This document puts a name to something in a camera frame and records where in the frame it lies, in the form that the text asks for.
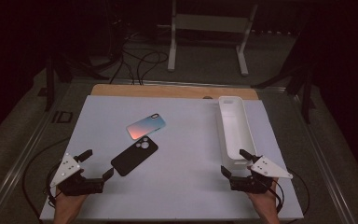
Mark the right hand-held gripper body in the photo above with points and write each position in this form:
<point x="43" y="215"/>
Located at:
<point x="267" y="168"/>

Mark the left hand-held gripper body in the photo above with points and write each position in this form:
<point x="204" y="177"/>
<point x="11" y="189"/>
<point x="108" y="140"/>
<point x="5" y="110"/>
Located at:
<point x="65" y="169"/>

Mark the white plastic bin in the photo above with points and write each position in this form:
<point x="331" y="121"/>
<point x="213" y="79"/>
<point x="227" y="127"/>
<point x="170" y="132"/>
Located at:
<point x="236" y="130"/>

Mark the black phone case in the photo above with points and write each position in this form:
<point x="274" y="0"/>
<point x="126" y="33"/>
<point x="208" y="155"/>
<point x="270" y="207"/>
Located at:
<point x="133" y="157"/>

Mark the pink blue gradient phone case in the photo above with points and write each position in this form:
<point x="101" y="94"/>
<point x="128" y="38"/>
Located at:
<point x="146" y="126"/>

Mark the person's right hand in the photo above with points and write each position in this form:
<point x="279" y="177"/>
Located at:
<point x="265" y="200"/>

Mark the person's left hand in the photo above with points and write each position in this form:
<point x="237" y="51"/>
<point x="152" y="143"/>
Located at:
<point x="68" y="203"/>

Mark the white table board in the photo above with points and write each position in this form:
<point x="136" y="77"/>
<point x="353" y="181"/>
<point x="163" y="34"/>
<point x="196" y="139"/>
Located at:
<point x="183" y="186"/>

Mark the black metal stand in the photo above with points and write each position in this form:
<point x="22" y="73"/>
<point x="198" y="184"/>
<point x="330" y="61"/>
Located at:
<point x="307" y="99"/>
<point x="49" y="90"/>

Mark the white metal stand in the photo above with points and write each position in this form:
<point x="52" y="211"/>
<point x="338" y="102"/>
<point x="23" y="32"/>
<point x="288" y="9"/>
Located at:
<point x="211" y="22"/>

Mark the silver metal floor frame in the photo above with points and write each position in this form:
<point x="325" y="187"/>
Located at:
<point x="183" y="82"/>

